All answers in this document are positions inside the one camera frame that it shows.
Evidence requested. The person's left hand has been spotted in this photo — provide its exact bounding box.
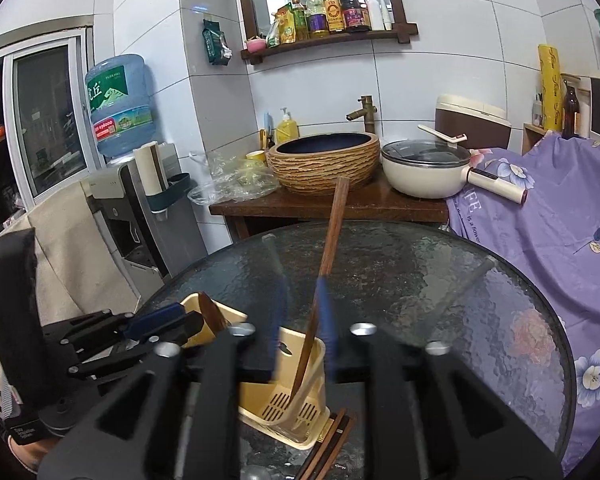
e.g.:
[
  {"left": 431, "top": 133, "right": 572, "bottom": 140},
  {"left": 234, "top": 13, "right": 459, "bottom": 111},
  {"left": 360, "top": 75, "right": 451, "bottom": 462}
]
[{"left": 7, "top": 438, "right": 58, "bottom": 474}]

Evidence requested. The cream plastic utensil holder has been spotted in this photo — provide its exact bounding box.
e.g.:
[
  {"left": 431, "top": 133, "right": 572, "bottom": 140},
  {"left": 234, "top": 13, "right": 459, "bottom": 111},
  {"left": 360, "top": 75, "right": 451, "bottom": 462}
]
[{"left": 179, "top": 291, "right": 333, "bottom": 451}]

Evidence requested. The blue water jug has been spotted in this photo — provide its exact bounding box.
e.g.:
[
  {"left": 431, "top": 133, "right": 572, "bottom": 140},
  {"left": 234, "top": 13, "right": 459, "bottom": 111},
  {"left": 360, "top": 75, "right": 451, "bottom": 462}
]
[{"left": 85, "top": 54, "right": 157, "bottom": 159}]

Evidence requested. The wooden framed mirror shelf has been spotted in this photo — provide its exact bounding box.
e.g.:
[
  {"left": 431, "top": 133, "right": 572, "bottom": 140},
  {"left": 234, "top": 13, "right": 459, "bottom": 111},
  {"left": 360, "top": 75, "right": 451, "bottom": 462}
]
[{"left": 239, "top": 0, "right": 419, "bottom": 65}]

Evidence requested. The beige cloth cover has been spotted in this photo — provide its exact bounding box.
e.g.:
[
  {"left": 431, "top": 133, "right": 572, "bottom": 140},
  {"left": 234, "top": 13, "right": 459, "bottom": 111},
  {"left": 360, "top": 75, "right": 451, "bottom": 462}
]
[{"left": 0, "top": 182, "right": 138, "bottom": 324}]

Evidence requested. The dark soy sauce bottle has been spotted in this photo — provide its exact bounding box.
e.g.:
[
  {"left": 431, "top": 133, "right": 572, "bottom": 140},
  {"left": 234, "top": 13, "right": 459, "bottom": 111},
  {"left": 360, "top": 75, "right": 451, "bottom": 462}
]
[{"left": 340, "top": 0, "right": 370, "bottom": 32}]

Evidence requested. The purple label bottle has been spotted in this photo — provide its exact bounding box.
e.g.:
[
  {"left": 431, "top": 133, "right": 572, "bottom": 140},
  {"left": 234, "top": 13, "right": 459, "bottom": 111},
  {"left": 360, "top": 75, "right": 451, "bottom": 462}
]
[{"left": 306, "top": 0, "right": 329, "bottom": 38}]

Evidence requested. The round glass table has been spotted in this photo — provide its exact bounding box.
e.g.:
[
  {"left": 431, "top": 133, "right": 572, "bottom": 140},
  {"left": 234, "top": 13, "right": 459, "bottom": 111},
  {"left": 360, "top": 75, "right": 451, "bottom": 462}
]
[{"left": 140, "top": 220, "right": 576, "bottom": 479}]

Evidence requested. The brown wooden chopstick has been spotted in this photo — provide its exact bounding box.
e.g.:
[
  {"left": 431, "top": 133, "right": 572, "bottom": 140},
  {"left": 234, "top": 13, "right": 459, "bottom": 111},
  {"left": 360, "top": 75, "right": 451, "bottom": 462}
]
[
  {"left": 297, "top": 408, "right": 356, "bottom": 480},
  {"left": 294, "top": 408, "right": 350, "bottom": 480},
  {"left": 290, "top": 177, "right": 350, "bottom": 401}
]

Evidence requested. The woven basin sink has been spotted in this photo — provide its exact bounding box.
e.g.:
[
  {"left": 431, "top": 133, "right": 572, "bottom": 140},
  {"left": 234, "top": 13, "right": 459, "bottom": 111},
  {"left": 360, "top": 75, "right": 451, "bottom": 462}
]
[{"left": 266, "top": 132, "right": 380, "bottom": 195}]

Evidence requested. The pink small bowl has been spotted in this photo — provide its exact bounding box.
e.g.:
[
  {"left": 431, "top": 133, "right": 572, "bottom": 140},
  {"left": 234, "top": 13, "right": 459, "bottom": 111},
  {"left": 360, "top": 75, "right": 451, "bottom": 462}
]
[{"left": 246, "top": 36, "right": 268, "bottom": 54}]

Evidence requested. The sliding window frame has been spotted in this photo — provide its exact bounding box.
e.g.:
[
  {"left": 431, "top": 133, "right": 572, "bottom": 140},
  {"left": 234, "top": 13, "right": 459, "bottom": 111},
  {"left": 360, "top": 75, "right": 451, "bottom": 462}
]
[{"left": 0, "top": 15, "right": 102, "bottom": 231}]

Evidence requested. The yellow oil bottle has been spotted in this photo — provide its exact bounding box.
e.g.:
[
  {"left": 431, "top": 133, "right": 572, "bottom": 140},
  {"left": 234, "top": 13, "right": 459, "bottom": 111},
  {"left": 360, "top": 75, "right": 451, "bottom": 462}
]
[{"left": 324, "top": 0, "right": 346, "bottom": 34}]

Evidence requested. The yellow dish soap bottle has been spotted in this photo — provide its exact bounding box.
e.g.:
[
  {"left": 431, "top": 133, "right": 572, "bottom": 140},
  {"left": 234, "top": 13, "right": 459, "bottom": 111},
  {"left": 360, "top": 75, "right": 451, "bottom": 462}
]
[{"left": 275, "top": 107, "right": 300, "bottom": 144}]

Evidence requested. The brown glass bottle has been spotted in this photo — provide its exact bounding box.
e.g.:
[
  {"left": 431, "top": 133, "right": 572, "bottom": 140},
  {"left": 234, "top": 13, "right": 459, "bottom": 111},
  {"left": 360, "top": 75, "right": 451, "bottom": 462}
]
[{"left": 562, "top": 82, "right": 580, "bottom": 140}]

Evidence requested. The clear plastic bag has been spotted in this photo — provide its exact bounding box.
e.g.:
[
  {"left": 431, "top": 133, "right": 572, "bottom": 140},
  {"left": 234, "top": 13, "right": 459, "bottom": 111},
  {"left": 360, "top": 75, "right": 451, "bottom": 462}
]
[{"left": 187, "top": 152, "right": 280, "bottom": 206}]

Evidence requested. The brown rice cooker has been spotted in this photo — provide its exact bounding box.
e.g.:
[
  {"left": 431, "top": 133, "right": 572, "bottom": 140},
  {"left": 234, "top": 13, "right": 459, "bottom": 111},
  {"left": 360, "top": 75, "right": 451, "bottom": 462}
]
[{"left": 434, "top": 94, "right": 512, "bottom": 148}]

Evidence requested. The white cooking pot with lid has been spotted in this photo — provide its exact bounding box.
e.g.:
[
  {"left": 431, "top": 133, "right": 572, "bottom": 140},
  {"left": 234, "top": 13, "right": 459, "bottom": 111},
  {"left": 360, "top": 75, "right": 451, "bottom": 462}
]
[{"left": 380, "top": 140, "right": 527, "bottom": 205}]

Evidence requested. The purple floral cloth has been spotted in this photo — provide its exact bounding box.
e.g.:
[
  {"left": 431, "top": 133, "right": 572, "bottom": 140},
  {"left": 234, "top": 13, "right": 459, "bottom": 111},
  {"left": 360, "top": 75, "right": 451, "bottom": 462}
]
[{"left": 446, "top": 133, "right": 600, "bottom": 472}]

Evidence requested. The yellow roll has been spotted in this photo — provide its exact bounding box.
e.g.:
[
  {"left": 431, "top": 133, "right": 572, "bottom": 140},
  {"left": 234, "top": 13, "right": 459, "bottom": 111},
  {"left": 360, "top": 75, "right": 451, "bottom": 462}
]
[{"left": 538, "top": 44, "right": 564, "bottom": 131}]

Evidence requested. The green hanging packet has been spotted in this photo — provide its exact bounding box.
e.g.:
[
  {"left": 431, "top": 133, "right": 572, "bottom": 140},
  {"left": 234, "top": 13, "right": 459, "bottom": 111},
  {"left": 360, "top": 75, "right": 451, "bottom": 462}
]
[{"left": 202, "top": 20, "right": 233, "bottom": 66}]

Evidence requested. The brass faucet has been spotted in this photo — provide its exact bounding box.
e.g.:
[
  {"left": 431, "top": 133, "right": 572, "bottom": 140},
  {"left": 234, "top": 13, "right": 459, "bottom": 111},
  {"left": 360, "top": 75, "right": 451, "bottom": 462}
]
[{"left": 346, "top": 96, "right": 377, "bottom": 133}]

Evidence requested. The water dispenser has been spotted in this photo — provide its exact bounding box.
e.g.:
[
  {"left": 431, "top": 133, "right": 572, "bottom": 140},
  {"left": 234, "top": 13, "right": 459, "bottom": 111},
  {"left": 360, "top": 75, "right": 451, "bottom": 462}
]
[{"left": 83, "top": 143, "right": 208, "bottom": 300}]

